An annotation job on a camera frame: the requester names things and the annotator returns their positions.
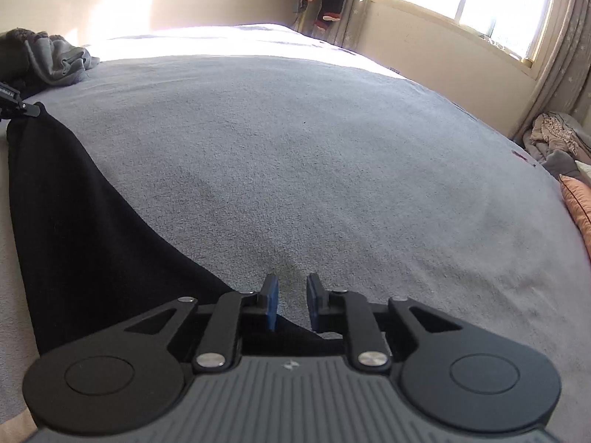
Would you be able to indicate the beige ruffled cloth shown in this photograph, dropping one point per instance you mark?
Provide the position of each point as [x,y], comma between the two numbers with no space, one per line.
[554,131]

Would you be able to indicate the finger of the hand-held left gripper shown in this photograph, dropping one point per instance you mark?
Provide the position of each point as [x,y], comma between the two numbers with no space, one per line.
[21,110]

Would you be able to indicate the beige and black sweatshirt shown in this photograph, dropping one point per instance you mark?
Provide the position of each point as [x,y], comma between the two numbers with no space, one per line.
[92,240]

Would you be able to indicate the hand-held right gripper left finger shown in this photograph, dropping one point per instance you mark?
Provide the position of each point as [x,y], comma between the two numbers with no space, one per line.
[272,302]

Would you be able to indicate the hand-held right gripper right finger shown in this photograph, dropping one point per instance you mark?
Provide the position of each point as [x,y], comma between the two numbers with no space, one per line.
[315,302]

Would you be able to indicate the crumpled grey garment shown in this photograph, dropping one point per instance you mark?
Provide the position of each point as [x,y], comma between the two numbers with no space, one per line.
[51,55]

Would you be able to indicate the pink pillow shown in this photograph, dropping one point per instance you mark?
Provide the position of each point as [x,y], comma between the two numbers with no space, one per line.
[579,207]

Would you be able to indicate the window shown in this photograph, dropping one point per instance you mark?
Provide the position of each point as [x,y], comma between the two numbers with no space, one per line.
[485,0]

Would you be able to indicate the grey star curtain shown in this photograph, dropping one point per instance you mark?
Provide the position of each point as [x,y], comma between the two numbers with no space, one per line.
[568,55]
[360,4]

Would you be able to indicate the grey bedding pile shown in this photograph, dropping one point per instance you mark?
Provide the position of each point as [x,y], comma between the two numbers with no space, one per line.
[563,161]

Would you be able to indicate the white printed pillow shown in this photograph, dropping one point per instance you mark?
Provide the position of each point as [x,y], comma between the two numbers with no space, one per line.
[584,168]

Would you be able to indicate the small red object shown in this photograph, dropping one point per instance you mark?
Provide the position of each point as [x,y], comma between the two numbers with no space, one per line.
[524,158]

